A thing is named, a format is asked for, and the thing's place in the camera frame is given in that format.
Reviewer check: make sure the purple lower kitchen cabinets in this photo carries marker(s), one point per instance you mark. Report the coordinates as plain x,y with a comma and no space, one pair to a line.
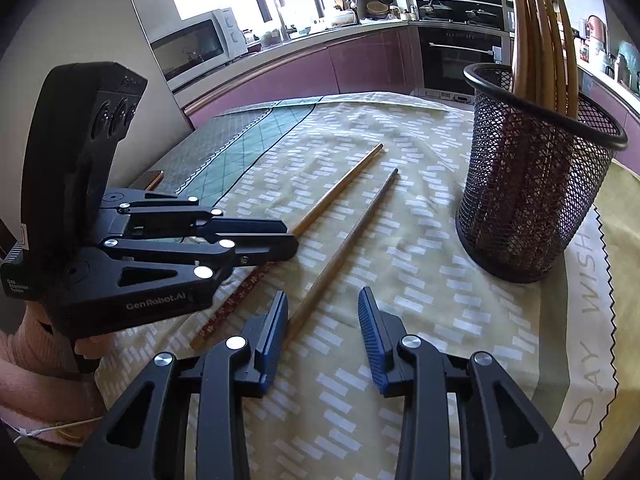
325,65

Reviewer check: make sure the metal kitchen faucet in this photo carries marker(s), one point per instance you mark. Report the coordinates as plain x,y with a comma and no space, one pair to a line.
280,15

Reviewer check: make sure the copper coloured pot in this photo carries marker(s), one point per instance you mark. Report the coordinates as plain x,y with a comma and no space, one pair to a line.
596,27

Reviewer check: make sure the dark brown wooden chopstick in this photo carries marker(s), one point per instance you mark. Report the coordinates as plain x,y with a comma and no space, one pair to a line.
350,230

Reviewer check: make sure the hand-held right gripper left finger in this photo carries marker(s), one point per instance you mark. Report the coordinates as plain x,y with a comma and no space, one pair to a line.
277,332

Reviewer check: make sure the purple side kitchen cabinets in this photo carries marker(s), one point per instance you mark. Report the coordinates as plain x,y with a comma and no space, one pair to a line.
607,105

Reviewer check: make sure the green checked cloth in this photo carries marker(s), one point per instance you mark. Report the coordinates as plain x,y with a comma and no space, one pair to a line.
240,150

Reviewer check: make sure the yellow cloth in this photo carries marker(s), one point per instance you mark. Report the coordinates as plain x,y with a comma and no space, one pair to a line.
627,310

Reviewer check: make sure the person's left forearm pink sleeve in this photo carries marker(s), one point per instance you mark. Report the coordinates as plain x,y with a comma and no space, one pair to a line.
45,385

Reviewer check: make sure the brown bowl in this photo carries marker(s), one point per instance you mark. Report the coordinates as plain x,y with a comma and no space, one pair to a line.
376,9

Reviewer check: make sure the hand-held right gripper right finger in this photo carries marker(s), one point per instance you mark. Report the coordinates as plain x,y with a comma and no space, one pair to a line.
371,342

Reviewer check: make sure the smartphone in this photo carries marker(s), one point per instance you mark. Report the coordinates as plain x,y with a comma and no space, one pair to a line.
149,180

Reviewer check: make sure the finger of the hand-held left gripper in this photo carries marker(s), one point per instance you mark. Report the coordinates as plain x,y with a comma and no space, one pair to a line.
240,226
265,251

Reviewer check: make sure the beige patterned tablecloth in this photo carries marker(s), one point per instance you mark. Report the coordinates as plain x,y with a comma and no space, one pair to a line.
425,260

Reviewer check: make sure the black mesh utensil holder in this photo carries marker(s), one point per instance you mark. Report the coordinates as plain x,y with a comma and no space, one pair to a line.
515,220

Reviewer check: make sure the dark cooking pot with lid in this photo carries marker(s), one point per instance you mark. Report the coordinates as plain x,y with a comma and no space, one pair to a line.
481,14
432,12

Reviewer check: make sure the black built-in oven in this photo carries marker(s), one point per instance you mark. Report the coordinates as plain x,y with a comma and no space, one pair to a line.
460,65

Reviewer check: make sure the grey refrigerator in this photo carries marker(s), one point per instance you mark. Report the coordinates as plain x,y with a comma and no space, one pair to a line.
145,10

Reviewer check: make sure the white microwave oven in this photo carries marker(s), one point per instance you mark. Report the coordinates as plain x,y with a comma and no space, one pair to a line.
195,50

